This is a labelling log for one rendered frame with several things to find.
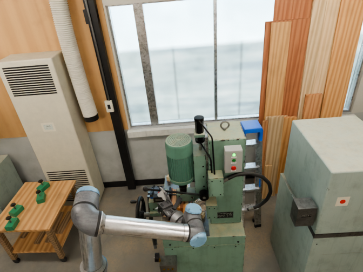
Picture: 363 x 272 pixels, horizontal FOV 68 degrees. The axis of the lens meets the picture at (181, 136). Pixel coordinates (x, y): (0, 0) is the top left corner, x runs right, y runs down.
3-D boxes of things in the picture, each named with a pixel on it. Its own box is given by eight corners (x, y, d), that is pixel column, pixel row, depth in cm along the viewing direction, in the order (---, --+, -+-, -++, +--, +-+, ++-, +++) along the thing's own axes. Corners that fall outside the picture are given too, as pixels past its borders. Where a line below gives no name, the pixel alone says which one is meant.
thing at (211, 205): (206, 209, 185) (205, 196, 179) (215, 208, 185) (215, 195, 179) (207, 219, 177) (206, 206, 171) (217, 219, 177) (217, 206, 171)
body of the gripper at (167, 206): (157, 202, 166) (169, 215, 159) (168, 196, 171) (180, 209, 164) (156, 210, 170) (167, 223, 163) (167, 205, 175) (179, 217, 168)
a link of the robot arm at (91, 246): (80, 296, 160) (65, 204, 123) (84, 269, 175) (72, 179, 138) (106, 293, 163) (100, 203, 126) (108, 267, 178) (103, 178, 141)
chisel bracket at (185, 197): (177, 196, 199) (176, 188, 195) (196, 195, 199) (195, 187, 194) (177, 203, 193) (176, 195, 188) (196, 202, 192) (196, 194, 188)
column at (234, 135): (208, 201, 213) (205, 122, 175) (236, 199, 212) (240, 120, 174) (210, 224, 194) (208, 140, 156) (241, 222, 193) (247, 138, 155)
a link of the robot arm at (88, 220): (67, 221, 114) (212, 236, 134) (73, 200, 124) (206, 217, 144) (64, 239, 119) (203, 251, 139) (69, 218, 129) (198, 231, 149)
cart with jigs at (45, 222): (41, 215, 322) (20, 174, 289) (88, 213, 319) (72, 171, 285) (11, 266, 267) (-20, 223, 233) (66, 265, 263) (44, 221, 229)
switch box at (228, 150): (223, 167, 166) (223, 145, 158) (240, 165, 166) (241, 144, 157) (224, 173, 161) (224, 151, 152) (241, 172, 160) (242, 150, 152)
